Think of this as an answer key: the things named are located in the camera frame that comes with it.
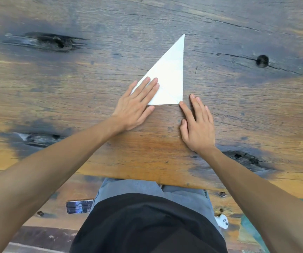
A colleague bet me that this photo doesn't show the person's right hand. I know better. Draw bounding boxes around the person's right hand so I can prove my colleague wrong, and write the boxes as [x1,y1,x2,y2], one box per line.
[179,94,217,156]

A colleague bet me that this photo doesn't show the person's left hand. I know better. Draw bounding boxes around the person's left hand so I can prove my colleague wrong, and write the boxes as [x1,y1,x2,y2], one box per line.
[111,76,160,132]

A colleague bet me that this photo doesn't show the white triangular paper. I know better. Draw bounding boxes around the white triangular paper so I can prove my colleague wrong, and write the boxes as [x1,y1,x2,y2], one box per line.
[131,34,186,106]

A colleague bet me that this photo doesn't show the person's right forearm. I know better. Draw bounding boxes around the person's right forearm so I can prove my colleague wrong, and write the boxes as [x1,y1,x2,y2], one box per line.
[200,145,303,253]

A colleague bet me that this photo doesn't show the person's left forearm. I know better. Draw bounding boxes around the person's left forearm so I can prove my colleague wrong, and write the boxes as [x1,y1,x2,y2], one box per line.
[0,115,127,253]

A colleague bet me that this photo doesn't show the grey jeans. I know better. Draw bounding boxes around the grey jeans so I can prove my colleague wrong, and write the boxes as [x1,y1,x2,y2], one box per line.
[89,178,225,236]

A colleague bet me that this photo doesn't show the white handheld controller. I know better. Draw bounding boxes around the white handheld controller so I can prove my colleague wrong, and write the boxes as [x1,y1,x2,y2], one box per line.
[214,213,229,230]

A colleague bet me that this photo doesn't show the black shirt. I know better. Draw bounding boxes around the black shirt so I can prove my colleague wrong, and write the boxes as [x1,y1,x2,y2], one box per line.
[70,193,228,253]

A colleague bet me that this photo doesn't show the smartphone with dark screen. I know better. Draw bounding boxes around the smartphone with dark screen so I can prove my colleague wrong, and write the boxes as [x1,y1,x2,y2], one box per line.
[66,199,94,214]

